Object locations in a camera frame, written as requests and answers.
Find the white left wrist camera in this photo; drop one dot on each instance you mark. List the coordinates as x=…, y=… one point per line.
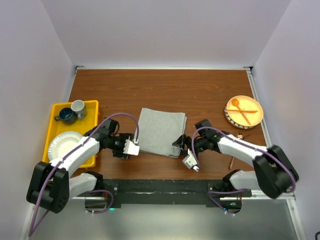
x=130, y=148

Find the dark blue ceramic cup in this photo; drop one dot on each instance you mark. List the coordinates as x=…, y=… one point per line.
x=67, y=116

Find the grey ceramic mug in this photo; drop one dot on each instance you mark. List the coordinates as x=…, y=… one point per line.
x=79, y=107

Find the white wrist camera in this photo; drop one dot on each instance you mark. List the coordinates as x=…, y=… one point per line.
x=190, y=161
x=130, y=148

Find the aluminium right frame rail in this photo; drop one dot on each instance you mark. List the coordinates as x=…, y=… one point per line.
x=263, y=125

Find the orange plastic spoon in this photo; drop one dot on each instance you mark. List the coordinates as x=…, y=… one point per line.
x=236, y=103

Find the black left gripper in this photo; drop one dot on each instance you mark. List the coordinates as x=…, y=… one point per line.
x=119, y=153

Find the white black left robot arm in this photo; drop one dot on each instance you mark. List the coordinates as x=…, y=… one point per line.
x=99, y=138

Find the white ceramic plate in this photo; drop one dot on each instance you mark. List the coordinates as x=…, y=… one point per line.
x=62, y=144

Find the aluminium front frame rail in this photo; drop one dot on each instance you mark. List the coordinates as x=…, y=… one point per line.
x=59, y=190

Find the orange divided plate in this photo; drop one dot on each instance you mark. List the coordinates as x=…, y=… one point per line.
x=246, y=103

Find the grey cloth napkin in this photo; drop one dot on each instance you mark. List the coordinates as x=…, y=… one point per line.
x=158, y=130

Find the yellow plastic tray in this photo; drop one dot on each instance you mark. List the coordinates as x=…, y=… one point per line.
x=81, y=125

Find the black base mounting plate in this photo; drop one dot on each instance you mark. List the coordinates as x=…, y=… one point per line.
x=166, y=192

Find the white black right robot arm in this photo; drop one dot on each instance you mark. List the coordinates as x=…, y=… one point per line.
x=272, y=173

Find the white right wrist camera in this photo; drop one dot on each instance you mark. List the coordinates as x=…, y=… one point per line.
x=190, y=161

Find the aluminium frame rail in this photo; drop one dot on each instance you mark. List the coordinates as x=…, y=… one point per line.
x=263, y=125
x=59, y=190

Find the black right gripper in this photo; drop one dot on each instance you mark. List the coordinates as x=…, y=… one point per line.
x=182, y=140

